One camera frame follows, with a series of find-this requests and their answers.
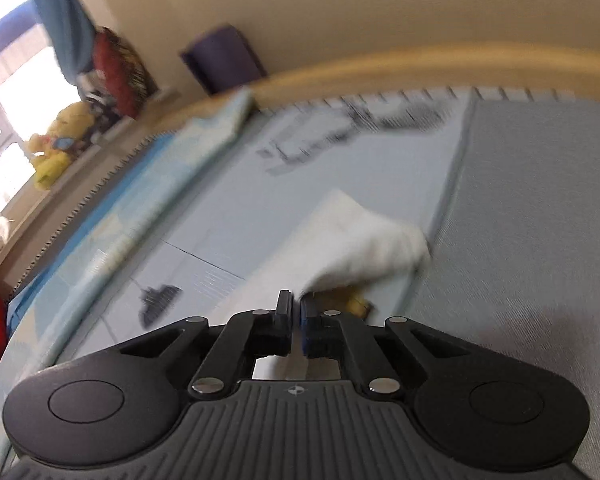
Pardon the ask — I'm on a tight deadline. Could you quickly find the blue curtain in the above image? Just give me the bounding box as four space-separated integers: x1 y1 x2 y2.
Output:
17 0 99 87

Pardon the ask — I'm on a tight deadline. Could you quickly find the white small garment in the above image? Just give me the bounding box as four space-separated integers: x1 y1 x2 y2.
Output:
207 188 433 381

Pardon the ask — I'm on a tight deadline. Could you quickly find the wooden bed frame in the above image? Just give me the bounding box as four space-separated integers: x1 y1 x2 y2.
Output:
150 45 600 128

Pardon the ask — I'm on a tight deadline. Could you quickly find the yellow plush toy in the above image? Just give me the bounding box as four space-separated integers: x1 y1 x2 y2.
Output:
23 101 94 192

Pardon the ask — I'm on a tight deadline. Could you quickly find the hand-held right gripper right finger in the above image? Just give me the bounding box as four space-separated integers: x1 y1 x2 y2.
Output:
300 293 477 402

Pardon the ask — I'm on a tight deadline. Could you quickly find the lamp and deer printed bedsheet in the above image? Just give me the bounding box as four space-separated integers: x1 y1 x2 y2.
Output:
0 86 600 480

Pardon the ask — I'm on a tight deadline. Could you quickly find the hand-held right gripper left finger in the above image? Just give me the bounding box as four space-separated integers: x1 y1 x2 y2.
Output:
113 290 294 402

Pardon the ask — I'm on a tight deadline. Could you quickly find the light blue patterned quilt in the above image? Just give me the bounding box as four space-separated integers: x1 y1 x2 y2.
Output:
10 89 255 361

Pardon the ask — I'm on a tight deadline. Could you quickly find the red patterned cushion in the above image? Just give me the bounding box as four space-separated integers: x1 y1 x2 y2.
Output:
91 27 159 119

